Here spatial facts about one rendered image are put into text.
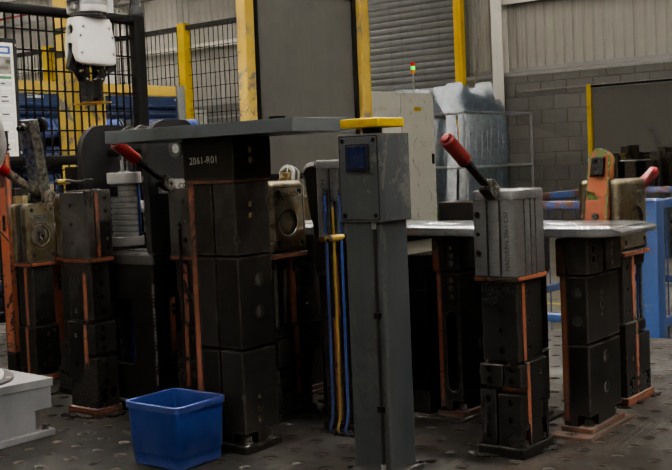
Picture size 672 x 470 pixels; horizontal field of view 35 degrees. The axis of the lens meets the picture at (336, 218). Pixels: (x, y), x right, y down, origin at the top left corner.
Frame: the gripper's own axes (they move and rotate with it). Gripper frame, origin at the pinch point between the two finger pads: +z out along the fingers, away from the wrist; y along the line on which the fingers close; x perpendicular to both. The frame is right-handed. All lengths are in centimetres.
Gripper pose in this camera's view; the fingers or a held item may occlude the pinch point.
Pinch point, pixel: (91, 91)
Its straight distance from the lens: 228.4
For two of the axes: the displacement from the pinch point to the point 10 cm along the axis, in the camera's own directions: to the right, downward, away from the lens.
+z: 0.4, 10.0, 0.5
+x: -7.9, 0.0, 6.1
